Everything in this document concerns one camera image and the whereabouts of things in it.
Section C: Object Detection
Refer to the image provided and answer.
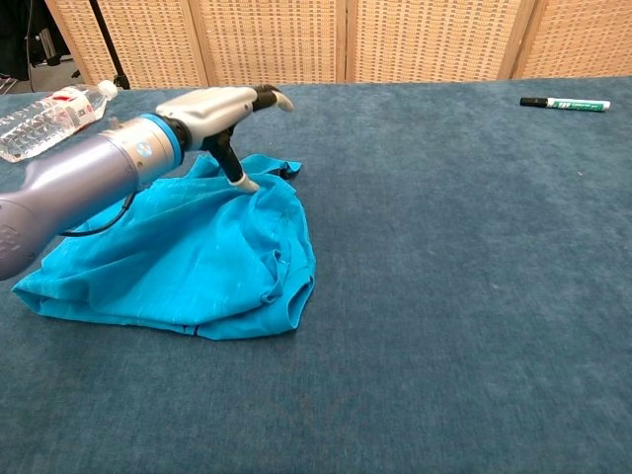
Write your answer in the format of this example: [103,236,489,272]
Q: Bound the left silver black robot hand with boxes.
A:
[155,83,295,194]

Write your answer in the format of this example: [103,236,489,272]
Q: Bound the blue printed t-shirt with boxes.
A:
[10,153,317,341]

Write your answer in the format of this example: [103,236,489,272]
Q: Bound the wooden rattan folding screen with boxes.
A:
[43,0,632,90]

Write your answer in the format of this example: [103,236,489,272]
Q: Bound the black tripod stand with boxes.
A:
[88,0,132,91]

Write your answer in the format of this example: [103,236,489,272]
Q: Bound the clear plastic water bottle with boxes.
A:
[0,80,119,164]

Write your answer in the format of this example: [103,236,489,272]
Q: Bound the black office chair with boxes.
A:
[0,0,73,81]

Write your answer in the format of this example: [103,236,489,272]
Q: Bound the blue carpet table cover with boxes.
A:
[0,76,632,474]

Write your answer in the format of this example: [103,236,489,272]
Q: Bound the white marker pen black cap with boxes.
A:
[519,96,611,114]

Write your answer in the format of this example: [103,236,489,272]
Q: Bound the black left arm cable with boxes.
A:
[59,191,138,238]

